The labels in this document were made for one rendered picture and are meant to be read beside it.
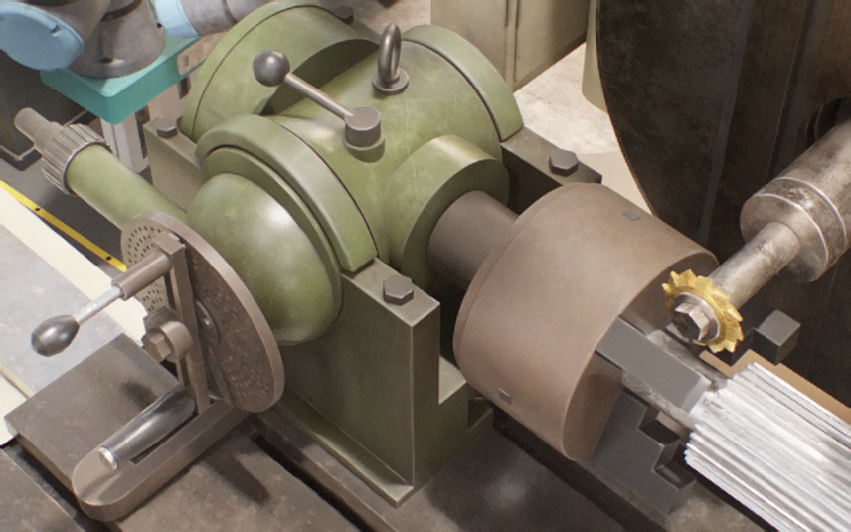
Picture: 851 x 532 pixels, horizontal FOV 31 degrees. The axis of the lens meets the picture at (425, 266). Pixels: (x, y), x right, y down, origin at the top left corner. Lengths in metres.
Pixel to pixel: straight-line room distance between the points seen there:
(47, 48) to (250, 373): 0.84
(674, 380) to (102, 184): 0.53
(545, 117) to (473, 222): 1.94
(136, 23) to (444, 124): 0.95
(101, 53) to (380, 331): 1.04
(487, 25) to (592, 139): 1.63
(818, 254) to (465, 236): 0.27
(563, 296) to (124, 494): 0.44
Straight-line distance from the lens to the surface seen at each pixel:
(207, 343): 1.27
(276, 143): 1.21
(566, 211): 1.16
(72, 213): 2.58
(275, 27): 1.32
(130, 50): 2.17
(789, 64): 1.24
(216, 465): 1.39
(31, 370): 1.83
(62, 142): 1.38
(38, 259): 1.94
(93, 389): 1.46
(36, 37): 1.99
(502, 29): 1.49
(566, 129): 3.14
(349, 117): 1.22
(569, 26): 1.56
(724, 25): 1.28
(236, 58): 1.31
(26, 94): 2.60
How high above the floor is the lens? 2.13
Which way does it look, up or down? 48 degrees down
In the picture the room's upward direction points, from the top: straight up
